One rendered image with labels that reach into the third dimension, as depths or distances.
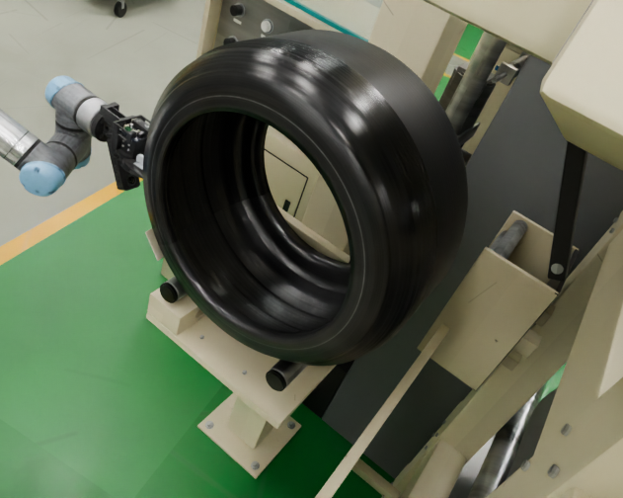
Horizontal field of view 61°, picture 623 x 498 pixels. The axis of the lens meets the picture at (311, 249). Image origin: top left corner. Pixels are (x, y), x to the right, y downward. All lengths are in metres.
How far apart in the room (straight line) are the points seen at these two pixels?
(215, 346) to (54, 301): 1.21
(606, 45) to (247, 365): 1.00
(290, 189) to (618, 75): 1.53
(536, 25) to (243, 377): 0.92
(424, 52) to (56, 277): 1.76
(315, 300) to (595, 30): 0.98
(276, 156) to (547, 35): 1.42
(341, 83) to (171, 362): 1.56
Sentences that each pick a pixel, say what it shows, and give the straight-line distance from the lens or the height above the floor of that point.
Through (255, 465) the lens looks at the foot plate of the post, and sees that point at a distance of 1.93.
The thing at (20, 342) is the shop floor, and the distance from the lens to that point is 2.17.
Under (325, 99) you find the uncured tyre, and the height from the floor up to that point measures 1.42.
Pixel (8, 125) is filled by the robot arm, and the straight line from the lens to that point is 1.22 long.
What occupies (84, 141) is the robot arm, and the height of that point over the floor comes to 1.00.
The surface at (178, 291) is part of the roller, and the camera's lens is 1.09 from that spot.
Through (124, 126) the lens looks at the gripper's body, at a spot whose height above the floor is 1.12.
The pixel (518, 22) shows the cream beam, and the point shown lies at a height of 1.65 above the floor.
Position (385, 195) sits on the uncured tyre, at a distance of 0.71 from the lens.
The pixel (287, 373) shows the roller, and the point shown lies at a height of 0.92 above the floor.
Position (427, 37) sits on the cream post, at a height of 1.45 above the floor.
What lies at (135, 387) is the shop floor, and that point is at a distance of 2.04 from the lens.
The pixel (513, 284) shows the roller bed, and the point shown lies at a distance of 1.03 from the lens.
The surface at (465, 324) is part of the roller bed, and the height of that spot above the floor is 1.03.
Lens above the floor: 1.71
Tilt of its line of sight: 38 degrees down
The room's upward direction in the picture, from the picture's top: 22 degrees clockwise
